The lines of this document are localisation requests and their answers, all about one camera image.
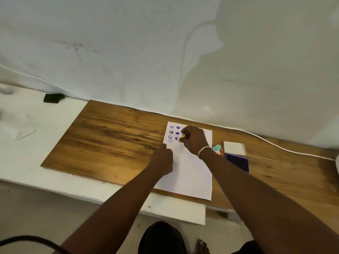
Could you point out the person's right hand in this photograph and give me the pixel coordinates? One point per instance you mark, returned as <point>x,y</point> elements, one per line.
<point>196,140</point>

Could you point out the person's left hand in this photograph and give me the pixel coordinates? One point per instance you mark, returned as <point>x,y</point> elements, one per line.
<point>163,161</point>

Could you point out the cream stamp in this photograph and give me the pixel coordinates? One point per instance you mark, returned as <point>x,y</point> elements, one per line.
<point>181,138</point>

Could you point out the teal stamp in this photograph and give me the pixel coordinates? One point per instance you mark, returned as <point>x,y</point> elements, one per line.
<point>217,148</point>

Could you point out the white stamped paper sheet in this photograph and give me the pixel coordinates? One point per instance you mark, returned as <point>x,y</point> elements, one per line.
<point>190,177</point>

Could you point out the white ink pad lid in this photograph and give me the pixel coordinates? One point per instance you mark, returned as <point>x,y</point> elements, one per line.
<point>234,148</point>

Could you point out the purple ink pad base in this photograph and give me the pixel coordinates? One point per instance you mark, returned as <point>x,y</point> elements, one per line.
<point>238,162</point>

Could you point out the person's left forearm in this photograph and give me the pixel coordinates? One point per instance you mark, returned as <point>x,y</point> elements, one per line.
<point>114,216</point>

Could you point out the person's right forearm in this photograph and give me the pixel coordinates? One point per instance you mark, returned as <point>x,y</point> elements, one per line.
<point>264,208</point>

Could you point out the white wristband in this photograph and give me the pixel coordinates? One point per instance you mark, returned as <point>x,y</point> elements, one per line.
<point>203,149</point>

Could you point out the wooden board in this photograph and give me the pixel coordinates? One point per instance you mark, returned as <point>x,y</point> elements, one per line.
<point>106,134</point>

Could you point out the small black object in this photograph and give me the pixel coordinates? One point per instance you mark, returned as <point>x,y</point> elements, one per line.
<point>53,98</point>

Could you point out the clear plastic bag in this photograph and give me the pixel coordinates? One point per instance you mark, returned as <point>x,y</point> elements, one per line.
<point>16,129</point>

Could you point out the white rounded object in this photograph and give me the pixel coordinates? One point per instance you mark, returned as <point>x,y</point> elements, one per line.
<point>5,89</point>

